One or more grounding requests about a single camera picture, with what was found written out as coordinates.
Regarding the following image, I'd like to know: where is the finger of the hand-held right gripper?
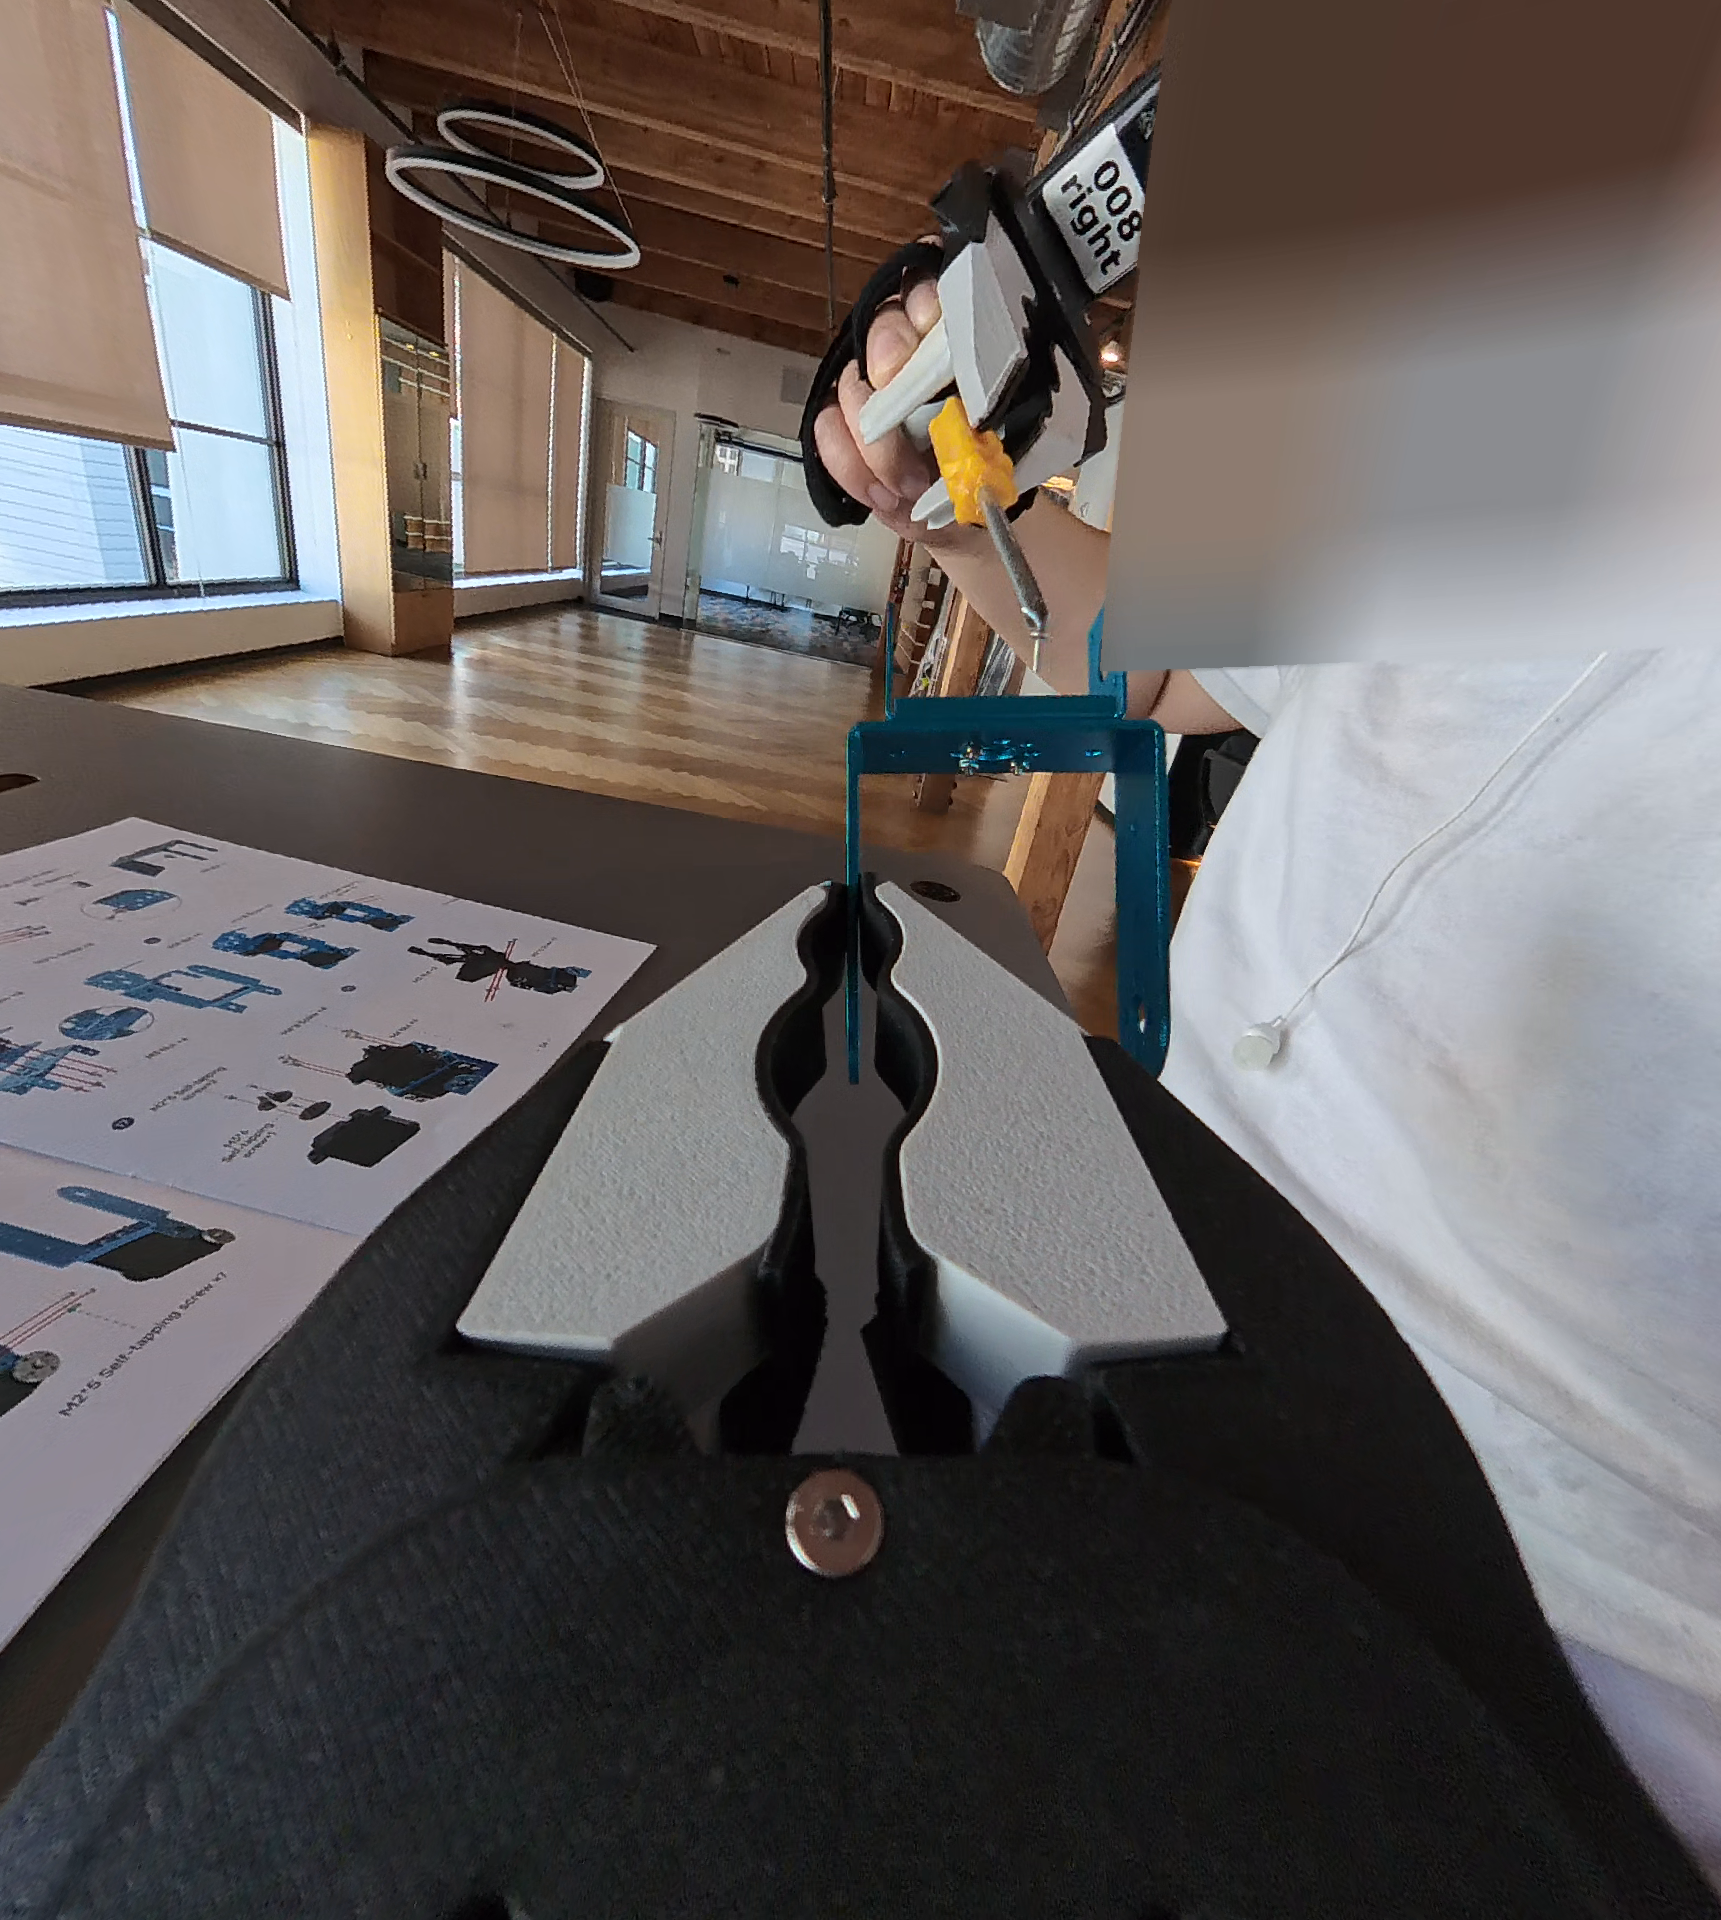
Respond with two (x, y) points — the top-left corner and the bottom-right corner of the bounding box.
(942, 234), (1050, 439)
(856, 343), (973, 449)

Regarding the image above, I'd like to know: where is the large multi-pane window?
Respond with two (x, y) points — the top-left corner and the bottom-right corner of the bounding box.
(0, 240), (298, 594)

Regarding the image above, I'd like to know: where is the person's right forearm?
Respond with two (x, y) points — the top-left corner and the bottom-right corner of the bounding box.
(927, 486), (1223, 739)

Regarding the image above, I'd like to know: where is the dark grey desk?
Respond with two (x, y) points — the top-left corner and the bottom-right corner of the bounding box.
(0, 681), (1075, 1920)

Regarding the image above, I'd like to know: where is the open instruction booklet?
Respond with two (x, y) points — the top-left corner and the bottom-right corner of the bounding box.
(0, 816), (658, 1772)

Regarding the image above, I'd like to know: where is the metal ceiling duct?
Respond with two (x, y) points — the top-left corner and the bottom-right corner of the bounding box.
(973, 0), (1122, 91)

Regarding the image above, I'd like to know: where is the wooden support post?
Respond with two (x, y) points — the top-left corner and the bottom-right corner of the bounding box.
(914, 557), (1112, 961)

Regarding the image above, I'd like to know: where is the beige roller blind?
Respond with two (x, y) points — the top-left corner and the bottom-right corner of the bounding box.
(117, 0), (292, 302)
(454, 254), (563, 580)
(0, 0), (179, 451)

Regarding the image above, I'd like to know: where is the white wired earbud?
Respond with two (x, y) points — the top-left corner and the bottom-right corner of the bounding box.
(1233, 652), (1613, 1069)

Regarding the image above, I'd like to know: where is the small ring pendant lamp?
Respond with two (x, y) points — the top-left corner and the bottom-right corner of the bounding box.
(435, 102), (606, 189)

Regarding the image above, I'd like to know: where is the person's white shirt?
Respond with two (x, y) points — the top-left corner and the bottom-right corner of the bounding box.
(1153, 643), (1721, 1920)

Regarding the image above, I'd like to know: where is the yellow-handled screwdriver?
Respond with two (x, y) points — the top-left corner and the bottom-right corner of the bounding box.
(927, 396), (1056, 640)

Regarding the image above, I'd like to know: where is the large ring pendant lamp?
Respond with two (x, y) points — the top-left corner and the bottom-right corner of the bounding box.
(385, 146), (640, 271)

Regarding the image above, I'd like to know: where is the wooden wall pillar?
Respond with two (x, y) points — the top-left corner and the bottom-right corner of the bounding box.
(305, 125), (457, 658)

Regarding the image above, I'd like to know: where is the blue metal bracket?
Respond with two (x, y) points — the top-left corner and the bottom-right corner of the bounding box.
(844, 606), (1176, 1085)

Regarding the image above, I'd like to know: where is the frosted glass partition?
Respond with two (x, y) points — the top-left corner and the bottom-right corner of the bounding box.
(695, 425), (899, 631)

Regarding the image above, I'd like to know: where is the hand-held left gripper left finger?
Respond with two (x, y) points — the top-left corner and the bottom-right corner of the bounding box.
(454, 882), (854, 1420)

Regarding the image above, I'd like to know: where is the glass door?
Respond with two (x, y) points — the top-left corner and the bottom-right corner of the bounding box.
(590, 403), (674, 620)

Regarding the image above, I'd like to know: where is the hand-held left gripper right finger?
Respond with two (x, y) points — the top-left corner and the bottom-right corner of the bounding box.
(873, 878), (1233, 1416)

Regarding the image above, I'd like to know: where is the person's right hand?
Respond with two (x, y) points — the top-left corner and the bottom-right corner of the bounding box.
(813, 288), (954, 534)

